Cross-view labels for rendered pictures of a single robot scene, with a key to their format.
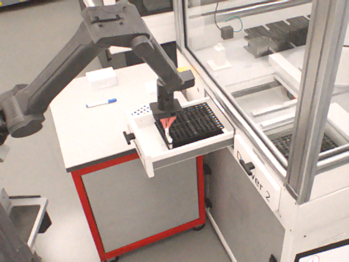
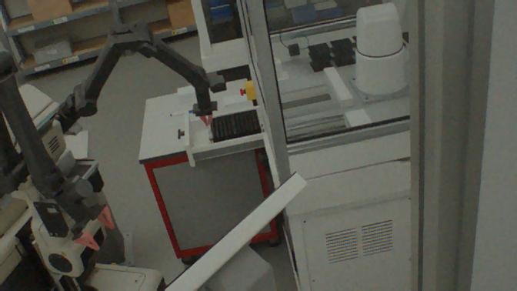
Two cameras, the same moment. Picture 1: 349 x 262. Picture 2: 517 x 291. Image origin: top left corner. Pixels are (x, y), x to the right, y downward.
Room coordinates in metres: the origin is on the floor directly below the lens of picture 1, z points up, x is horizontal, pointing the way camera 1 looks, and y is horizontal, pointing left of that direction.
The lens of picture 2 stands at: (-0.56, -0.75, 2.03)
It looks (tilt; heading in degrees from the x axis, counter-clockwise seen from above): 32 degrees down; 24
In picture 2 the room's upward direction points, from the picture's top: 11 degrees counter-clockwise
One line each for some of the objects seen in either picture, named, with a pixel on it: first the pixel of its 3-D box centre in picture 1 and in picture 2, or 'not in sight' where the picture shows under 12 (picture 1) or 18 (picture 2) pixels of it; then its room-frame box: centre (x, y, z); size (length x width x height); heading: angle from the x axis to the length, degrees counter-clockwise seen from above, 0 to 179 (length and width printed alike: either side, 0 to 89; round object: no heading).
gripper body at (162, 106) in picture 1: (165, 101); (204, 102); (1.12, 0.18, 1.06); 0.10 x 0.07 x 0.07; 111
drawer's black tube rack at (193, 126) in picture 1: (189, 128); (235, 129); (1.21, 0.11, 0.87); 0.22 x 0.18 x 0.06; 114
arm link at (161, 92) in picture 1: (166, 86); (203, 88); (1.12, 0.17, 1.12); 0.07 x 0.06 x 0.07; 124
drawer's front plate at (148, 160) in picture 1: (138, 141); (189, 138); (1.13, 0.30, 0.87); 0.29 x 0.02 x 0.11; 24
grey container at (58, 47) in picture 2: not in sight; (53, 48); (3.75, 3.32, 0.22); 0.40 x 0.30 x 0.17; 122
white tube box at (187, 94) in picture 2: (101, 78); (190, 93); (1.69, 0.56, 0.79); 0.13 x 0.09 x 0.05; 115
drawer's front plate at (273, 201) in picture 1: (255, 170); (271, 163); (0.97, -0.13, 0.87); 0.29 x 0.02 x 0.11; 24
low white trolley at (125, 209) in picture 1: (131, 163); (213, 173); (1.51, 0.45, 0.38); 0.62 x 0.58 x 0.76; 24
